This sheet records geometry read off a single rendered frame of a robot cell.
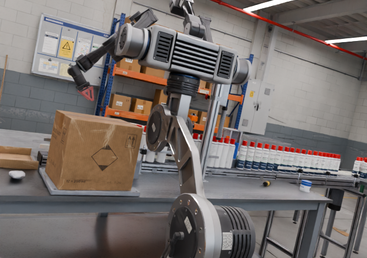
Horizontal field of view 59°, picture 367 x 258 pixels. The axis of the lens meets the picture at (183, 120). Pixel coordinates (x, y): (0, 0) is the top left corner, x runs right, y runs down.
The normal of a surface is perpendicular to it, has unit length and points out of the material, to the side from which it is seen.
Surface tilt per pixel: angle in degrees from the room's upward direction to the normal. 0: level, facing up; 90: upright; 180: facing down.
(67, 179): 90
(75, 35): 90
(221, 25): 90
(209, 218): 44
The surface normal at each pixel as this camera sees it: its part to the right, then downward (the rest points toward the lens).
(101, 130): 0.55, 0.16
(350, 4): -0.88, -0.16
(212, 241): 0.47, -0.20
